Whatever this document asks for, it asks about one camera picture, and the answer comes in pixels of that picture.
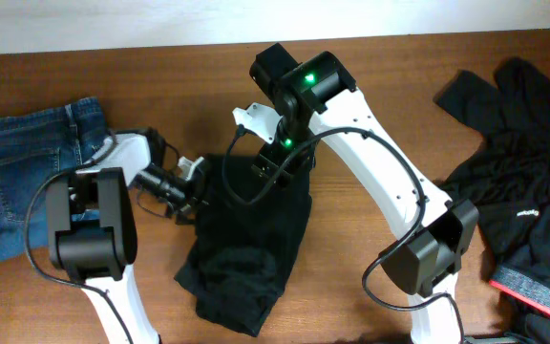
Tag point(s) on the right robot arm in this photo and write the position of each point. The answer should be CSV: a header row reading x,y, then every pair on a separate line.
x,y
319,100

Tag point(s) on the black clothes pile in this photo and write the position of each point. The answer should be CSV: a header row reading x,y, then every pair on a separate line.
x,y
508,177

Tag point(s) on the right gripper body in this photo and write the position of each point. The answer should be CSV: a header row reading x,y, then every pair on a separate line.
x,y
289,150

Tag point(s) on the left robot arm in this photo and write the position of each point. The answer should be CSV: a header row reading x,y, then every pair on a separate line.
x,y
92,233

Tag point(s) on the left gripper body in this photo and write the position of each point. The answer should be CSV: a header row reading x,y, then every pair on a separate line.
x,y
187,197

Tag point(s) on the grey red-trimmed garment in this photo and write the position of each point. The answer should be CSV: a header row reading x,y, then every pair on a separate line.
x,y
522,288

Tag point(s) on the black trousers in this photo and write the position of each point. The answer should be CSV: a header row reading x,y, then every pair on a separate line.
x,y
243,256

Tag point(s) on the blue denim jeans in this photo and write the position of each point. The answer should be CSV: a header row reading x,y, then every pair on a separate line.
x,y
34,147

